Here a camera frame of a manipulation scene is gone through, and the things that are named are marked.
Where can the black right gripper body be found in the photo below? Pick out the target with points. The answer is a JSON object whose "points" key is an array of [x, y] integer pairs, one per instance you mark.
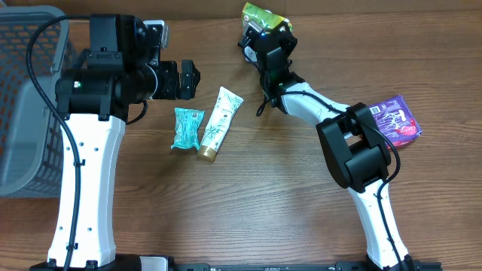
{"points": [[288, 50]]}

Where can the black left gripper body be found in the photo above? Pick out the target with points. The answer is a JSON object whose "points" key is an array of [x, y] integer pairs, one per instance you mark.
{"points": [[170, 85]]}

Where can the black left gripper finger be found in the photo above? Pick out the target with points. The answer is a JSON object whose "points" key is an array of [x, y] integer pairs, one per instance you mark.
{"points": [[189, 70], [188, 89]]}

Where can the green snack packet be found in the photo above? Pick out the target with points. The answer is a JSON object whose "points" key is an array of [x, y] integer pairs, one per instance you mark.
{"points": [[262, 17]]}

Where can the mint green wipes pack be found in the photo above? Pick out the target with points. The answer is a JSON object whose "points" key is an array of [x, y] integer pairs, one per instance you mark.
{"points": [[187, 123]]}

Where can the white bamboo conditioner tube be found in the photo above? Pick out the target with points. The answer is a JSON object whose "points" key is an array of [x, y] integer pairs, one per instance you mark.
{"points": [[226, 106]]}

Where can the purple Carefree liner pack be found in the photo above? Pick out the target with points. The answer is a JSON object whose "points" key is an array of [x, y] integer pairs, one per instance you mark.
{"points": [[396, 121]]}

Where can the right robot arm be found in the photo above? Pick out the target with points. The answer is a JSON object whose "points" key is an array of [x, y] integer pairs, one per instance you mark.
{"points": [[357, 154]]}

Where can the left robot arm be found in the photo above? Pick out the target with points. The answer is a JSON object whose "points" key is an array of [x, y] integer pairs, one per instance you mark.
{"points": [[121, 67]]}

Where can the white barcode scanner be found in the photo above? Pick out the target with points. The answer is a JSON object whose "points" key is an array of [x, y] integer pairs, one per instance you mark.
{"points": [[250, 55]]}

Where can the grey plastic basket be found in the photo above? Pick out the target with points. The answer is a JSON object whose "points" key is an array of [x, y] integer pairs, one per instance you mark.
{"points": [[31, 138]]}

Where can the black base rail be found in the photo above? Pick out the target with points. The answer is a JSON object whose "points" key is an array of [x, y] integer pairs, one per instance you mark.
{"points": [[301, 266]]}

